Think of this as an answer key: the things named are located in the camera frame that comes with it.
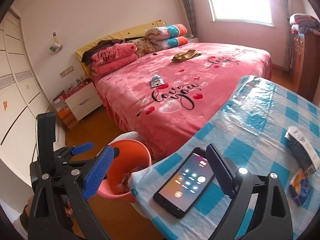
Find blue orange tissue pack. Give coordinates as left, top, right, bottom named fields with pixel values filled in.
left=289, top=168, right=311, bottom=206

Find white milk carton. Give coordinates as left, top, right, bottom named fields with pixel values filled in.
left=285, top=126, right=319, bottom=177

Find orange plastic trash bucket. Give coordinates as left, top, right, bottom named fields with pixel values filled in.
left=97, top=139, right=151, bottom=203

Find person's left hand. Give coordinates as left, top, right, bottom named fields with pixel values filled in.
left=19, top=194, right=75, bottom=230

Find black smartphone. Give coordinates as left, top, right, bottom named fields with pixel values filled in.
left=153, top=147, right=214, bottom=218

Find orange boxes on floor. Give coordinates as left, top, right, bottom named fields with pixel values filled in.
left=53, top=90, right=79, bottom=129

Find white bedside cabinet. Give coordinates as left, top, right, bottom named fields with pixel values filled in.
left=65, top=82, right=103, bottom=121

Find blue checkered plastic tablecloth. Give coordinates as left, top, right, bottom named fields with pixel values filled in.
left=130, top=75, right=319, bottom=239

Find white wardrobe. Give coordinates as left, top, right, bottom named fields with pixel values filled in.
left=1, top=11, right=53, bottom=185

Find dark brown garment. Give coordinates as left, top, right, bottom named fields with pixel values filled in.
left=81, top=39, right=124, bottom=66

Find folded pink blanket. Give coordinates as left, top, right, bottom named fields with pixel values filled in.
left=90, top=43, right=138, bottom=77

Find pink love you bedspread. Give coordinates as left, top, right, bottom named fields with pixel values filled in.
left=95, top=43, right=272, bottom=161

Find small snack wrapper on bed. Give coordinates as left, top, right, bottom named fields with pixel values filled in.
left=151, top=75, right=164, bottom=88

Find floral pillow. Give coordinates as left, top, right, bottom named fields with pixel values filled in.
left=129, top=37, right=156, bottom=57

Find olive green cloth on bed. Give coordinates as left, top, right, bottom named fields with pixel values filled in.
left=171, top=49, right=202, bottom=63

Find yellow headboard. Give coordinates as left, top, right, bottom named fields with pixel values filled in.
left=75, top=19, right=167, bottom=78

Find brown wooden dresser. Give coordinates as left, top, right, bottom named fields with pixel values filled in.
left=292, top=32, right=319, bottom=102

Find folded blankets on dresser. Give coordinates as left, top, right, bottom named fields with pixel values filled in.
left=289, top=14, right=320, bottom=36

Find window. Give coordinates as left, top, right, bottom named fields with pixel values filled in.
left=208, top=0, right=273, bottom=26

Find grey checked curtain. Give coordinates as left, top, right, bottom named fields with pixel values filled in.
left=182, top=0, right=197, bottom=38

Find wall socket plate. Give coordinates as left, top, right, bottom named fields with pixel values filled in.
left=60, top=66, right=74, bottom=78

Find hanging wall ornament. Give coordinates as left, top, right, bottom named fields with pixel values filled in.
left=49, top=32, right=63, bottom=54

